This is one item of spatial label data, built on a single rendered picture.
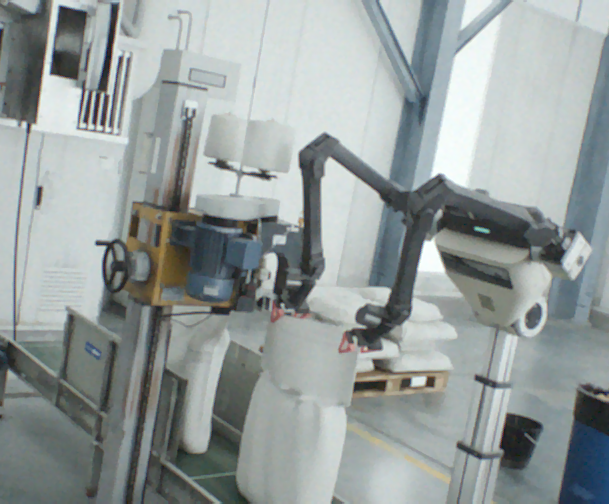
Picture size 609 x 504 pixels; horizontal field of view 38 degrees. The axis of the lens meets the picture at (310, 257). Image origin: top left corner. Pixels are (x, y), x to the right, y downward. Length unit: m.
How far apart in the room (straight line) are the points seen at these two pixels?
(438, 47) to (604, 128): 3.25
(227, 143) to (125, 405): 0.96
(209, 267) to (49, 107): 2.46
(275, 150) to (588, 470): 2.65
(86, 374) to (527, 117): 7.63
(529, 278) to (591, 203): 8.67
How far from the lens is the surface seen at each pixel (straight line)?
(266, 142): 2.84
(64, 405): 4.07
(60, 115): 5.11
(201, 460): 3.47
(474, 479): 3.21
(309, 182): 2.81
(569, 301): 11.59
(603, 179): 11.37
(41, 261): 5.75
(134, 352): 3.03
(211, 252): 2.79
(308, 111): 8.30
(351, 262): 8.94
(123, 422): 3.11
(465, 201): 2.47
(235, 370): 3.85
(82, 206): 5.78
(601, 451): 4.74
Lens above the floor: 1.64
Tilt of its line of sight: 7 degrees down
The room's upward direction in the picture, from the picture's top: 10 degrees clockwise
